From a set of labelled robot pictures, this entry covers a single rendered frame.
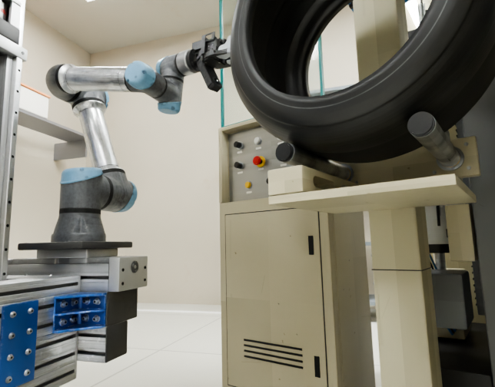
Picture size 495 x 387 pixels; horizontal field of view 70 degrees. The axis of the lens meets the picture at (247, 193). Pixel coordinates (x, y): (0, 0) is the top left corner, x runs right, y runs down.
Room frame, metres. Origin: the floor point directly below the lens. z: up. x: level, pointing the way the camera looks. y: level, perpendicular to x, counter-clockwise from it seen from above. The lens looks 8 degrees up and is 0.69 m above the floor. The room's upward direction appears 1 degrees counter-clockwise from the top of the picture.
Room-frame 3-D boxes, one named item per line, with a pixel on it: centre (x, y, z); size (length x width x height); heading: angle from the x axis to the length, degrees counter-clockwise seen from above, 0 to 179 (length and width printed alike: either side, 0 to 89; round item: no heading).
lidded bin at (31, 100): (3.54, 2.39, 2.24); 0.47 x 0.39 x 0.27; 163
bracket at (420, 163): (0.97, -0.41, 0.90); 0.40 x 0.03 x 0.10; 53
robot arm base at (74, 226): (1.08, 0.51, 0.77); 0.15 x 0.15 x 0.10
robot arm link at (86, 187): (1.09, 0.51, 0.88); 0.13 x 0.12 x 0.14; 158
